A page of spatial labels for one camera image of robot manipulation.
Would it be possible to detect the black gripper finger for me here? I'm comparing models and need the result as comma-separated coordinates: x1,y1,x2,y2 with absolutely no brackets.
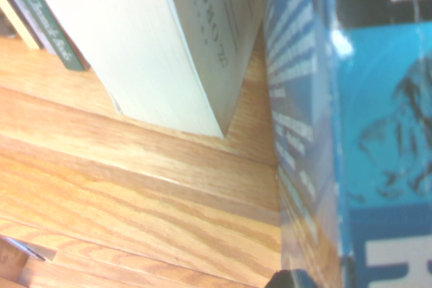
266,268,317,288

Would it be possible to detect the blue Darwin's Radio paperback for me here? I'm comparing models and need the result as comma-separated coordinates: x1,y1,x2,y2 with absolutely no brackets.
262,0,432,288

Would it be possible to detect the thick cream paperback book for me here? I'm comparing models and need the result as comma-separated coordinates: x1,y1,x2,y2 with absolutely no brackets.
23,0,265,139

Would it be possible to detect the green spine book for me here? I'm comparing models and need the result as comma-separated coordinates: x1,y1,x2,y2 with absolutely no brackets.
0,0,91,73

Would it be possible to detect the pale spine paperback book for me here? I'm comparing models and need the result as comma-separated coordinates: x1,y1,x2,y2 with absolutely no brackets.
0,0,43,50

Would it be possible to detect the wooden bookshelf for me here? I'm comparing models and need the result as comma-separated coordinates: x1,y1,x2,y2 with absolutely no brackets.
0,28,284,288

